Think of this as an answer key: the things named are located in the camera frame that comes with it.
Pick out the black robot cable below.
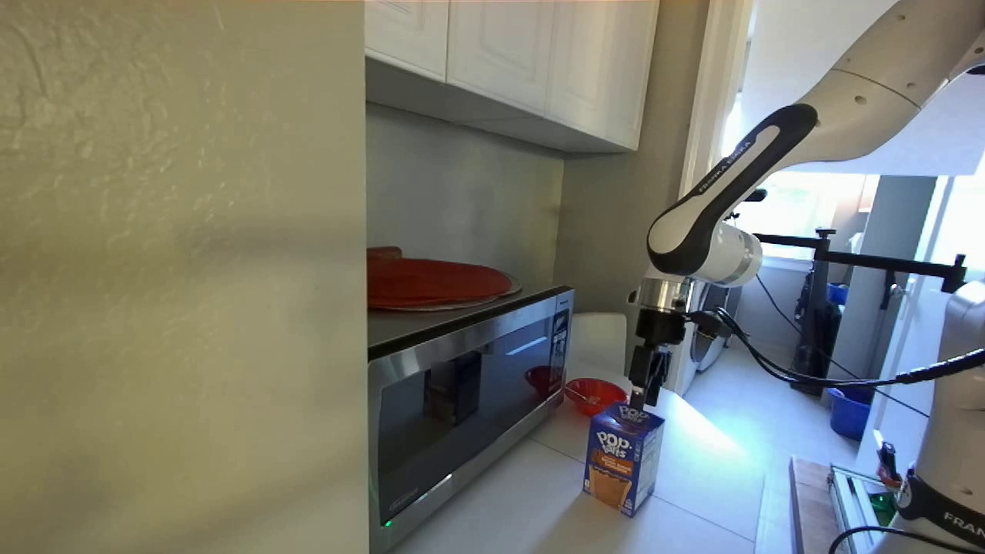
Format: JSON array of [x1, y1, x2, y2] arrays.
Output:
[[716, 310, 985, 394]]

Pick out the black camera stand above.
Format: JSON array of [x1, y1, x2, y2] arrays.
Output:
[[731, 185, 970, 389]]

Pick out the blue pastry box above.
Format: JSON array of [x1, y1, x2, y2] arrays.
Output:
[[580, 401, 668, 521]]

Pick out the white wall cabinets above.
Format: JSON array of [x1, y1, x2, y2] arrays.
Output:
[[364, 0, 661, 156]]

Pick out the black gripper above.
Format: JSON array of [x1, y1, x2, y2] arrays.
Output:
[[629, 306, 685, 413]]

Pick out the red bowl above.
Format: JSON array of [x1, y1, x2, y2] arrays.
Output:
[[559, 375, 629, 419]]

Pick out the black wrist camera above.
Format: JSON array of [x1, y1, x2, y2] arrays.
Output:
[[681, 309, 737, 341]]

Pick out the wooden robot mounting table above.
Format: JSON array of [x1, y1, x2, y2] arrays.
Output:
[[788, 454, 905, 554]]

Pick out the stainless steel microwave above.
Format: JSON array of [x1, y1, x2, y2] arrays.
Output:
[[365, 286, 578, 554]]

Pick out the blue bin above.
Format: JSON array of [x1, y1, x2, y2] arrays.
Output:
[[827, 386, 873, 444]]

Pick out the red round plate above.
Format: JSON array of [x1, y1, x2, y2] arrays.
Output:
[[365, 254, 517, 315]]

